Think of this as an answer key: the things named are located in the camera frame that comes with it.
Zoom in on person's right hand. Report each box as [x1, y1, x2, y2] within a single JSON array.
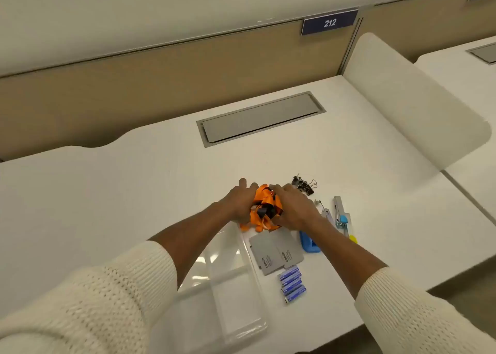
[[268, 183, 323, 233]]

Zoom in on person's left hand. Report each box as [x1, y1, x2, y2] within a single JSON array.
[[218, 177, 259, 225]]

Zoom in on orange and black lanyard bundle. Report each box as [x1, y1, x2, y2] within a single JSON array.
[[239, 183, 284, 233]]

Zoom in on blue tape dispenser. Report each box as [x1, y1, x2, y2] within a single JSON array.
[[299, 230, 321, 254]]

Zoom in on grey card packet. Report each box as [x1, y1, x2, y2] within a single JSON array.
[[269, 227, 306, 270], [249, 233, 286, 276]]

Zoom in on blue-tipped mini stapler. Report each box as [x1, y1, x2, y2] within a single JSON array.
[[333, 195, 349, 229]]

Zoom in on yellow-tipped mini stapler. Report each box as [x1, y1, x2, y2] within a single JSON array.
[[343, 213, 359, 245]]

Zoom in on clear plastic organizer tray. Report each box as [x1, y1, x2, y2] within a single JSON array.
[[149, 221, 269, 347]]

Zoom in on person's left forearm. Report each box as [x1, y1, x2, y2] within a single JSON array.
[[0, 199, 238, 354]]

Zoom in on person's right forearm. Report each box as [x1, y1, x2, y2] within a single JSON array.
[[300, 214, 496, 354]]

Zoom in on white table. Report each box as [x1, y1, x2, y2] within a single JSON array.
[[0, 75, 496, 354]]

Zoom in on white rounded desk divider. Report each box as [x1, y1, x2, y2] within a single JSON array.
[[343, 32, 493, 171]]

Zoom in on white neighbouring desk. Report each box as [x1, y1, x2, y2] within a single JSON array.
[[414, 35, 496, 226]]

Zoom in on beige neighbouring partition panel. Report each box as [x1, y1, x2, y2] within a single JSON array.
[[358, 0, 496, 62]]

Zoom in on grey table cable hatch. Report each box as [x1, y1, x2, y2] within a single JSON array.
[[196, 91, 327, 148]]

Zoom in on grey metal partition post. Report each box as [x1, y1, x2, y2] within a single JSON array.
[[339, 16, 365, 76]]

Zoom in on grey neighbouring cable hatch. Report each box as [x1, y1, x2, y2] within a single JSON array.
[[466, 42, 496, 65]]

